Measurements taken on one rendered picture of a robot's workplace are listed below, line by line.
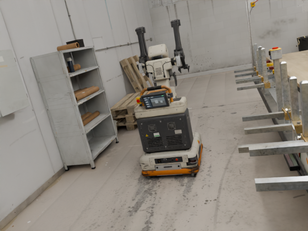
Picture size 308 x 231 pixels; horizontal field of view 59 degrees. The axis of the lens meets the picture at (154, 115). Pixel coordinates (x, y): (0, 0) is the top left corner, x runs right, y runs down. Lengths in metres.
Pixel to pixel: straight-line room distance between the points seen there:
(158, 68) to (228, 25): 6.39
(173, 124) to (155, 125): 0.19
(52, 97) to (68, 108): 0.25
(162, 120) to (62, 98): 1.36
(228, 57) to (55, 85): 6.72
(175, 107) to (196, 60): 6.69
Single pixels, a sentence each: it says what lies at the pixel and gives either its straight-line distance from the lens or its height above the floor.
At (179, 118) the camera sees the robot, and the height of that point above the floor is 0.65.
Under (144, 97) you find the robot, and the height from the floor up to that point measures 0.93.
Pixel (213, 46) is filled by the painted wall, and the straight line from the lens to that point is 9.32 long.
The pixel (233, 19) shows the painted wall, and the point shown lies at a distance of 9.30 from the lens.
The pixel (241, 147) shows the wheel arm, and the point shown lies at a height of 0.86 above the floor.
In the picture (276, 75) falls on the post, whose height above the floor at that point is 1.03.
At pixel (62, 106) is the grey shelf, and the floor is 0.90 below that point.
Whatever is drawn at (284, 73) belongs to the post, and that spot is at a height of 1.09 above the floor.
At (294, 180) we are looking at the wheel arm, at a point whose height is 0.96.
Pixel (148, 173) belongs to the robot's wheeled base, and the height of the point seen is 0.09.
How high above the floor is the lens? 1.45
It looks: 15 degrees down
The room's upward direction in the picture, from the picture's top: 12 degrees counter-clockwise
